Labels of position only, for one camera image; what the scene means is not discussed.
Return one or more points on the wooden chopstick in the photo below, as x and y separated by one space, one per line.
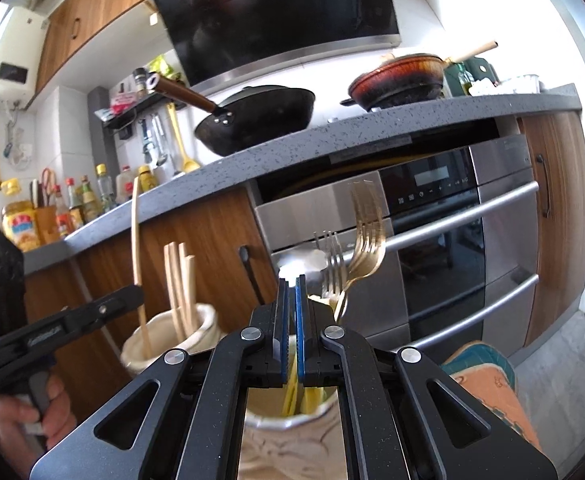
184 285
190 290
135 235
173 290

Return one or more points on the white water heater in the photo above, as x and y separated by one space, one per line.
15 50

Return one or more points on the green snack packet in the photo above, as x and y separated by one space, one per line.
165 67

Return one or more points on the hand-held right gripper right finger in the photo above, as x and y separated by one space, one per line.
301 320

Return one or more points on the grey stone countertop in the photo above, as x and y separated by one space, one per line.
322 135

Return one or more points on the row of condiment bottles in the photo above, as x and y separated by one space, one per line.
102 195

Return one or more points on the stainless steel oven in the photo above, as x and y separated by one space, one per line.
502 260

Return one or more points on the black glass range hood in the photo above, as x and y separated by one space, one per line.
272 10

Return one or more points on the dark green container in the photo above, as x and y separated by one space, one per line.
482 70

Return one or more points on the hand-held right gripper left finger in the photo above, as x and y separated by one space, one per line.
283 320

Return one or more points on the black wall shelf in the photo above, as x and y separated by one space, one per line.
132 112

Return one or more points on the small white ceramic utensil jar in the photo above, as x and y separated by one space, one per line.
292 452

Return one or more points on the red-brown frying pan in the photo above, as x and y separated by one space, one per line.
397 80

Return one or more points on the silver fork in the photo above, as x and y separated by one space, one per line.
333 270

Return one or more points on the large white ceramic utensil jar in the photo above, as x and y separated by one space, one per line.
200 332

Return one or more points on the hanging metal ladles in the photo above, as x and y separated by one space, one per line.
153 140

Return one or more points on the wooden upper cabinet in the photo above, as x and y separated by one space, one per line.
102 5

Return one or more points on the yellow spatula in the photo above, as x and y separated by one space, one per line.
185 157

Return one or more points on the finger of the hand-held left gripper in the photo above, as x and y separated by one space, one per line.
117 300

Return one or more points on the wooden knife block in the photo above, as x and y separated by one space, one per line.
46 225

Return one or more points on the yellow lid jar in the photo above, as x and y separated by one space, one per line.
20 227

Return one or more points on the yellow plastic utensil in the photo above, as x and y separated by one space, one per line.
289 397
313 400

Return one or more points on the spice shaker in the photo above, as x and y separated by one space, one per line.
139 82

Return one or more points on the wooden cabinet door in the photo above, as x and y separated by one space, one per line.
565 260
72 285
212 230

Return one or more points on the person's left hand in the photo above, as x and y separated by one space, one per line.
60 410

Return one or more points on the gold fork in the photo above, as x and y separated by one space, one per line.
367 255

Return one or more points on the black wok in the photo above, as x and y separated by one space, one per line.
262 115

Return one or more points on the green glass bottle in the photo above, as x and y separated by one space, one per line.
456 80

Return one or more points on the printed teal tablecloth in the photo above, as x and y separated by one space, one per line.
492 390

